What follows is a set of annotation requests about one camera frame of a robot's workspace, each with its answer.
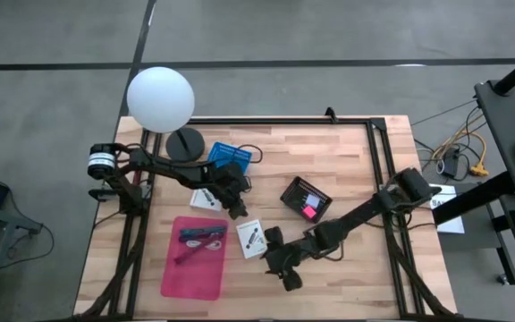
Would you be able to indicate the black side desk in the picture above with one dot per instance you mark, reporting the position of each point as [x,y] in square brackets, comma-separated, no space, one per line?
[503,134]

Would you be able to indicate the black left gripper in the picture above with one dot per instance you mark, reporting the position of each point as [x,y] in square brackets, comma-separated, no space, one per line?
[233,188]

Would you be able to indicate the pink cube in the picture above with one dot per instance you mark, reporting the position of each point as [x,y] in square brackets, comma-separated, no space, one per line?
[309,212]

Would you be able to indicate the black clamp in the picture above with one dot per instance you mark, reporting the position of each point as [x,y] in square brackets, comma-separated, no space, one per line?
[330,114]

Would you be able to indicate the black desk beam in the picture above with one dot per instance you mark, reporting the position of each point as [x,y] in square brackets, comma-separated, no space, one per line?
[472,201]

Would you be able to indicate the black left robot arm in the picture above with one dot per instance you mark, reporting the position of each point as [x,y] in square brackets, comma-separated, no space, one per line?
[172,170]

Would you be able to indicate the small caster wheel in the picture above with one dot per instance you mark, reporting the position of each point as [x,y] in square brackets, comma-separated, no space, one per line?
[502,279]

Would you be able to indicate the white printed cardboard box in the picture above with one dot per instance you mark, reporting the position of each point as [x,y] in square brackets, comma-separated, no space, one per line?
[201,199]
[250,239]

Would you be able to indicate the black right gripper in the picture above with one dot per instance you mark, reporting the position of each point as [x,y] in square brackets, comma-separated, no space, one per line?
[289,257]

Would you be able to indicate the blue plastic basket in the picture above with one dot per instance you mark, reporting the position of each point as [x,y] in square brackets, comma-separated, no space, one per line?
[228,154]

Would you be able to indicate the black plastic basket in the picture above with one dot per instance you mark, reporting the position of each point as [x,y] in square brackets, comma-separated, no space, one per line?
[293,197]

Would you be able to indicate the black aluminium table frame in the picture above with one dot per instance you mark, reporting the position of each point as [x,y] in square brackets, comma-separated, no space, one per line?
[284,120]

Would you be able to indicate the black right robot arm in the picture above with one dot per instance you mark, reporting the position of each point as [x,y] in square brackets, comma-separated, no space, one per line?
[365,210]

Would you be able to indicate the white paper sheet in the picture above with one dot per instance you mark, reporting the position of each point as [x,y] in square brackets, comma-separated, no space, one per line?
[452,223]

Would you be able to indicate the pink plastic bin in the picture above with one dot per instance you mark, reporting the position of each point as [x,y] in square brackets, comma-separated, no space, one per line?
[192,277]

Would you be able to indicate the black power brick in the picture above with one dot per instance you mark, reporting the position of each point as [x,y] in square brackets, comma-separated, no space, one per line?
[452,163]

